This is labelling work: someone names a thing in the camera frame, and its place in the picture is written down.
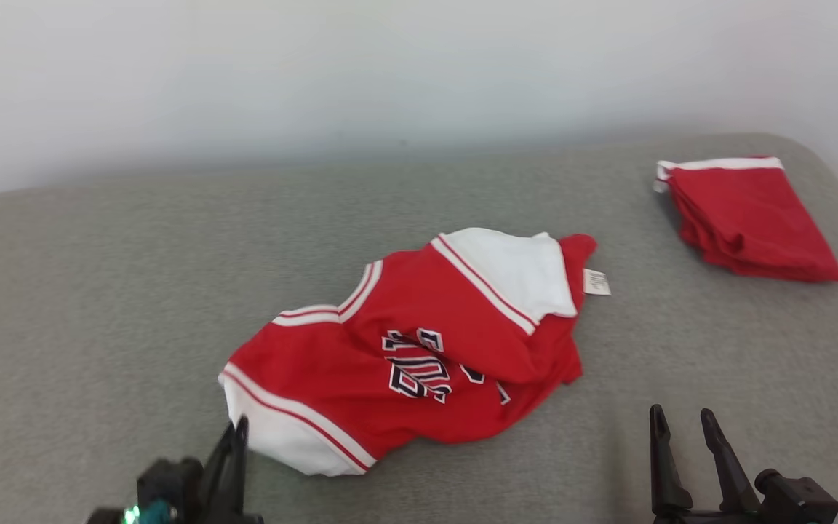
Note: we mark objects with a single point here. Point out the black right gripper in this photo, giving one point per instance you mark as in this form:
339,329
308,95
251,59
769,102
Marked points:
703,519

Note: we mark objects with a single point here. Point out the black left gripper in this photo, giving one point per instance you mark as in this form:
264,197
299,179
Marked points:
233,518

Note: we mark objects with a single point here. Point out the red Bulls 23 jersey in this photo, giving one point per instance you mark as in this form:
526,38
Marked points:
419,306

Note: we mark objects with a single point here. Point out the red shorts with white trim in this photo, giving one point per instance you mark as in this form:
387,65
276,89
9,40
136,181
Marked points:
746,218

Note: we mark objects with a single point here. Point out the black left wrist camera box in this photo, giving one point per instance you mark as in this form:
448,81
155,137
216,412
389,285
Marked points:
172,480

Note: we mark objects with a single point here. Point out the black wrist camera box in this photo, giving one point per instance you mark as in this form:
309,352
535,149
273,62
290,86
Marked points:
172,480
797,502

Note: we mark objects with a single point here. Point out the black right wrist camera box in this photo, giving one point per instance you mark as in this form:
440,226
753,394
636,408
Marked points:
797,502

